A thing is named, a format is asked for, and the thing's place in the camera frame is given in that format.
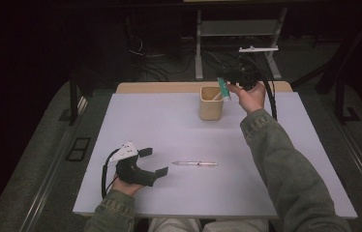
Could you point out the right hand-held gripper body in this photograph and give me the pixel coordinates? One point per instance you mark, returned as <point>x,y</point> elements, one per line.
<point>247,74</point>

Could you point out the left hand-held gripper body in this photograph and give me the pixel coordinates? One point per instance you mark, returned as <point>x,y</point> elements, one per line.
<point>132,175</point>

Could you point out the green and white tube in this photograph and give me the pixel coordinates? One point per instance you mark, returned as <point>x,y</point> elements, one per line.
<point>224,90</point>

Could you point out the beige square cup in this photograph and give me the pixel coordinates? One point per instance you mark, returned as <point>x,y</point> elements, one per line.
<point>210,111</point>

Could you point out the person's left hand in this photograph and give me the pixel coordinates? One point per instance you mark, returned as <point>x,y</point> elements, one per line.
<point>126,189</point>

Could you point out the person's right hand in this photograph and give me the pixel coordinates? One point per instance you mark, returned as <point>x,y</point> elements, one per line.
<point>253,98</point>

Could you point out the clear plastic pen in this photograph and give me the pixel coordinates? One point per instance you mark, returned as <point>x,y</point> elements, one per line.
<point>195,163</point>

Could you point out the white metal stand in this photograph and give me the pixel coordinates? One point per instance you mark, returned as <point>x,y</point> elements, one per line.
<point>237,28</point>

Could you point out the person's legs light trousers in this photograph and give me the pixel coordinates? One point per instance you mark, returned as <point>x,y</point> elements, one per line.
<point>208,225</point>

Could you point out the black metal stand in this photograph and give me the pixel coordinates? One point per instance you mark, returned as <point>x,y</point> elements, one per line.
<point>74,103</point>
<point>340,96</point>

